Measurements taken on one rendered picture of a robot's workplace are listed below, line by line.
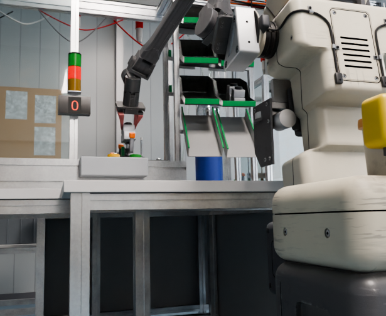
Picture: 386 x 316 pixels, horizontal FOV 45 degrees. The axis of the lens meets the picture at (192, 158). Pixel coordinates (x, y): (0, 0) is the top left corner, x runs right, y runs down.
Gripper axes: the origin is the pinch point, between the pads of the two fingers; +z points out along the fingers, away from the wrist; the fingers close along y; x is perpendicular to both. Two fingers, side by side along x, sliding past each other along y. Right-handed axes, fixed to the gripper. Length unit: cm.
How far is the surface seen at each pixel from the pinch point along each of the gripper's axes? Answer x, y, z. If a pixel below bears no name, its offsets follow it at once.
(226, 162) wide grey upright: -87, -84, 58
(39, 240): -70, 29, 100
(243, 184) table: 62, -19, -11
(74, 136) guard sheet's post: -10.4, 18.4, 9.0
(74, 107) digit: -12.5, 18.8, -2.4
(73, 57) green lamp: -23.9, 19.2, -18.7
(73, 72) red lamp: -20.5, 19.2, -13.7
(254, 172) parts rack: 8, -52, 15
